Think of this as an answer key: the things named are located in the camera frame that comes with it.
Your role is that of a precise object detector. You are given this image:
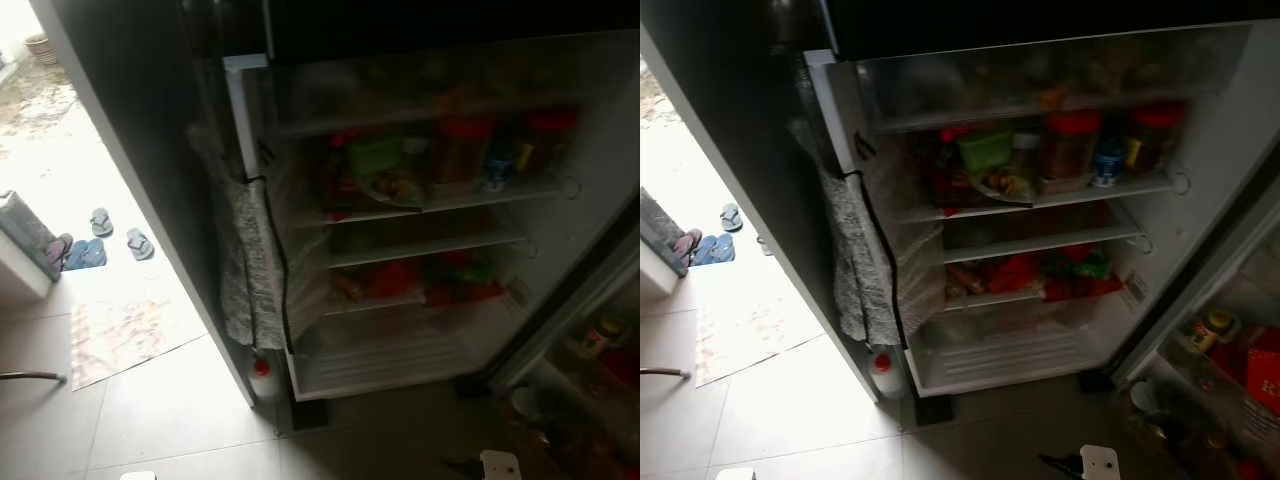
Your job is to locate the red box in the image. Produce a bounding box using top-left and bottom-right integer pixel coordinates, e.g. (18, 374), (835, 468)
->
(1235, 325), (1280, 416)
(600, 345), (641, 386)

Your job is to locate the white bottle with red cap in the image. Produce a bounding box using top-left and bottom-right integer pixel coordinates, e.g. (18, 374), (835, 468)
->
(868, 350), (906, 401)
(248, 355), (276, 401)

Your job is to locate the jar with yellow lid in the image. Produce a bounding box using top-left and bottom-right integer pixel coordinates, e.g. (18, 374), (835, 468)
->
(590, 318), (629, 353)
(1190, 310), (1236, 353)

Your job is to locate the grey patterned towel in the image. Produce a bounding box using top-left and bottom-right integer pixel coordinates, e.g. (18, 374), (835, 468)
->
(190, 125), (291, 346)
(790, 120), (906, 346)

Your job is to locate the wrapped plate of food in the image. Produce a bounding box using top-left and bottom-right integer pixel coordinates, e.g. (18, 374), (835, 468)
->
(965, 165), (1036, 206)
(360, 170), (426, 208)

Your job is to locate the blue and white can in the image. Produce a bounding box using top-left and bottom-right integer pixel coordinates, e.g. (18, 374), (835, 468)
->
(1093, 140), (1126, 188)
(483, 150), (513, 191)

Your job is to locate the brown jar with red lid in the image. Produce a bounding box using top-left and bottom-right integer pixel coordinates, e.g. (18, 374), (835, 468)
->
(1130, 103), (1189, 171)
(435, 115), (496, 191)
(1040, 110), (1101, 191)
(520, 108), (579, 171)

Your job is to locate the patterned beige floor mat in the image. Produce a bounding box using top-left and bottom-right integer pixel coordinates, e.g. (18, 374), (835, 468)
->
(695, 290), (826, 389)
(70, 290), (208, 391)

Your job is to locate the green food box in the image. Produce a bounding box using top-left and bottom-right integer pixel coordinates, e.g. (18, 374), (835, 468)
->
(348, 135), (406, 181)
(958, 130), (1013, 173)

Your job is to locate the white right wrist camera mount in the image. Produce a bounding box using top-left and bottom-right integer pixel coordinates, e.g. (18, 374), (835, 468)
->
(480, 450), (522, 480)
(1080, 445), (1120, 480)

